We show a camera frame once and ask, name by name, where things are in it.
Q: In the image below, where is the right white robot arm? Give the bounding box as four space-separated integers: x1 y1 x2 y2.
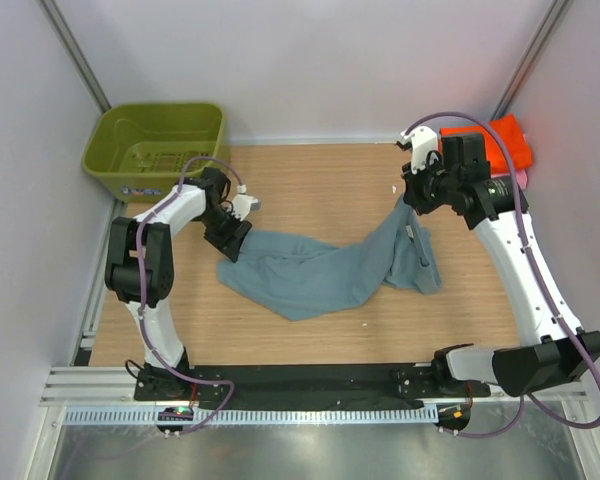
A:
397 126 600 397

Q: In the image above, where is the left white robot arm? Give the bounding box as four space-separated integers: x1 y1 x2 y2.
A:
105 167 259 400

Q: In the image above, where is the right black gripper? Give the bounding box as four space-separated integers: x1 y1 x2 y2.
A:
401 153 459 216

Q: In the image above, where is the grey-blue t shirt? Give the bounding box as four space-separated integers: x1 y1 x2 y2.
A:
216 199 442 321

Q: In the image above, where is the orange folded t shirt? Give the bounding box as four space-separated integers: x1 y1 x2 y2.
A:
440 114 533 175

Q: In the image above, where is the corner aluminium post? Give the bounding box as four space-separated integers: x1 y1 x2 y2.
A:
491 0 573 120
38 0 111 113

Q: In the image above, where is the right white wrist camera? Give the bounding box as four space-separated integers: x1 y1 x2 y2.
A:
396 125 439 174

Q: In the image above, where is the pink folded t shirt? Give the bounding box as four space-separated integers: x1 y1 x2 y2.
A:
491 170 528 190

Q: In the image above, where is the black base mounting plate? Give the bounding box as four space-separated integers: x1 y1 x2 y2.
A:
125 361 490 412

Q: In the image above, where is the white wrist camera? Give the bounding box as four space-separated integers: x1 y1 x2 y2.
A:
396 125 439 174
229 193 261 221

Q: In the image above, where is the olive green plastic basket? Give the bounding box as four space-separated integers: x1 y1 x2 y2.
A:
82 103 230 203

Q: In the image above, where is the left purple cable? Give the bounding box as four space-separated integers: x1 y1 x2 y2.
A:
135 156 249 437

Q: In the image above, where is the left corner aluminium post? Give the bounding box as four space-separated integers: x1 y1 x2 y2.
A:
38 0 111 113

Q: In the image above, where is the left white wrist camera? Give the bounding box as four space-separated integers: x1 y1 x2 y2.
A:
229 193 261 221

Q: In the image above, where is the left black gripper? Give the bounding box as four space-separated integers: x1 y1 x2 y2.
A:
197 207 252 262

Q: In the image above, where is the white slotted cable duct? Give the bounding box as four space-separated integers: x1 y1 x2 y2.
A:
64 404 438 426

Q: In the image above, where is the right corner aluminium post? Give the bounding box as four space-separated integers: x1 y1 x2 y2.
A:
491 0 573 120

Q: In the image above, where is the aluminium frame rail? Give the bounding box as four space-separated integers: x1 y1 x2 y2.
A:
39 362 589 407

